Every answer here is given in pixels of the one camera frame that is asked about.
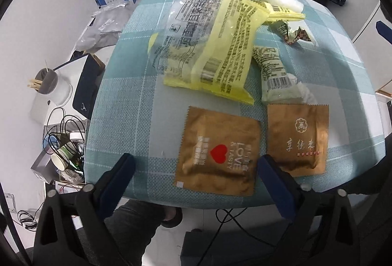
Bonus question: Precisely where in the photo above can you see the brown Chinese text snack packet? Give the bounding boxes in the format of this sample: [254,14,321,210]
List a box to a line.
[266,104,329,177]

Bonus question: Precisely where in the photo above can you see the brown heart snack packet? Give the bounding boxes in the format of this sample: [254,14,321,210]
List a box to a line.
[174,106,261,197]

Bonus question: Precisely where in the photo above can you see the white green barcode wrapper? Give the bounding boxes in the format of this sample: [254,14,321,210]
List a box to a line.
[253,46,317,105]

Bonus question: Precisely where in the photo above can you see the large yellow clear snack bag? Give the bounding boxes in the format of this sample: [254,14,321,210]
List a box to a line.
[147,0,273,106]

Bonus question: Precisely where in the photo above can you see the paper cup with green print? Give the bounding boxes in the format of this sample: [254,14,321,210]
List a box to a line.
[50,141,78,171]

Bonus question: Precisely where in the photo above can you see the dark navy paper bag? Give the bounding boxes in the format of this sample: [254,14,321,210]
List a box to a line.
[73,54,106,119]

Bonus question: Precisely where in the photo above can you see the white cup with sticks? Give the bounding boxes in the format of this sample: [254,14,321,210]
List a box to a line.
[27,67,73,107]

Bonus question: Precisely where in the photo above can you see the checkered teal tablecloth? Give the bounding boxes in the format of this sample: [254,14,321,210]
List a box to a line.
[84,0,385,209]

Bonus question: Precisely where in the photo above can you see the grey plastic mailer bag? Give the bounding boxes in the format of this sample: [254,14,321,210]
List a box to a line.
[75,1,135,52]

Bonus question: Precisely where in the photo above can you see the small crumpled candy wrapper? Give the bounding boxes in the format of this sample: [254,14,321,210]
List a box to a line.
[269,21,315,45]

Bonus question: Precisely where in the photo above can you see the tangled black cables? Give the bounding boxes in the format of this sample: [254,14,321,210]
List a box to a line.
[44,106,87,163]

